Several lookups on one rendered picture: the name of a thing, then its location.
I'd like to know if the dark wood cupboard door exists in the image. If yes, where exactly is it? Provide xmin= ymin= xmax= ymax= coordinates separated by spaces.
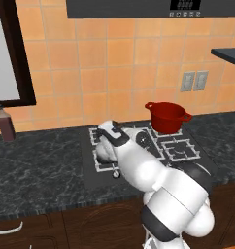
xmin=61 ymin=197 xmax=147 ymax=249
xmin=184 ymin=182 xmax=235 ymax=249

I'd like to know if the dark red sauce bottle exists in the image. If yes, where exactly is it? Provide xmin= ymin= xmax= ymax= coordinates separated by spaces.
xmin=0 ymin=106 xmax=17 ymax=143

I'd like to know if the white drawer handle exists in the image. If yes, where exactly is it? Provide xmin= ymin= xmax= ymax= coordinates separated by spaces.
xmin=0 ymin=221 xmax=24 ymax=235

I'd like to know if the red pot with handles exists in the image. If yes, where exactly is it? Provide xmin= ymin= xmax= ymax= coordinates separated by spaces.
xmin=144 ymin=101 xmax=193 ymax=135

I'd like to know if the dark framed window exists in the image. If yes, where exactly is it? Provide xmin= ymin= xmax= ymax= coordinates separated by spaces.
xmin=0 ymin=0 xmax=37 ymax=109

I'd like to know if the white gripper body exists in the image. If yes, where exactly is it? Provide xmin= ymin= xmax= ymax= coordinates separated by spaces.
xmin=94 ymin=139 xmax=119 ymax=163

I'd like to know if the dark wall shelf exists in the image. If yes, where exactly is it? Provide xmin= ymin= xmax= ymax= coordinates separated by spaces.
xmin=210 ymin=47 xmax=235 ymax=69

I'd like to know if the black gas hob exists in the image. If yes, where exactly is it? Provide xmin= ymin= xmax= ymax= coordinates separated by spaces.
xmin=79 ymin=120 xmax=221 ymax=192

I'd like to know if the dark wood drawer front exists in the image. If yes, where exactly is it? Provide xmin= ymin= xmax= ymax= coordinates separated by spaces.
xmin=0 ymin=212 xmax=65 ymax=249

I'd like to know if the grey wall socket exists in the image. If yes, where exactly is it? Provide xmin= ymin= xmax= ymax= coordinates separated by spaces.
xmin=192 ymin=70 xmax=210 ymax=92
xmin=180 ymin=71 xmax=196 ymax=93

